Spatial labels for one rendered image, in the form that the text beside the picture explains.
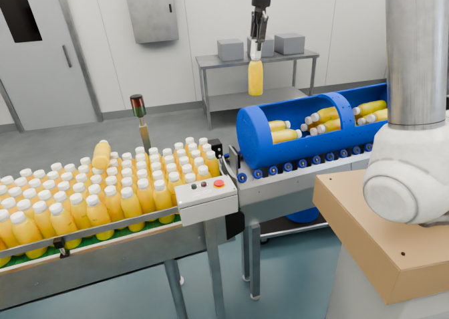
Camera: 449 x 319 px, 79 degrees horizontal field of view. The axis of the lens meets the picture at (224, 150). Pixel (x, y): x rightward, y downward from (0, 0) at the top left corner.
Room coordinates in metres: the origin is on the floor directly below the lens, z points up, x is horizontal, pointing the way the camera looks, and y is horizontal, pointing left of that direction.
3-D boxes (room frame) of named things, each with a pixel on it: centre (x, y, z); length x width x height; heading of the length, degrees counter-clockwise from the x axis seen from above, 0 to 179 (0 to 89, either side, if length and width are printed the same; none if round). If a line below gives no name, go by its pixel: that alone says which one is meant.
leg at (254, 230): (1.03, -0.13, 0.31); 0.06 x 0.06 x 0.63; 16
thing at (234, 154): (1.08, -0.05, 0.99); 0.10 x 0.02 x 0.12; 16
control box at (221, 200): (0.75, 0.08, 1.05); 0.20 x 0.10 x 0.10; 106
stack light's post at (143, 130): (1.33, 0.42, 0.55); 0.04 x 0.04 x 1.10; 16
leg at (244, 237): (1.17, -0.09, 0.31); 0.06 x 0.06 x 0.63; 16
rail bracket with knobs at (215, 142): (1.26, 0.05, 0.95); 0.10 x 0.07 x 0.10; 16
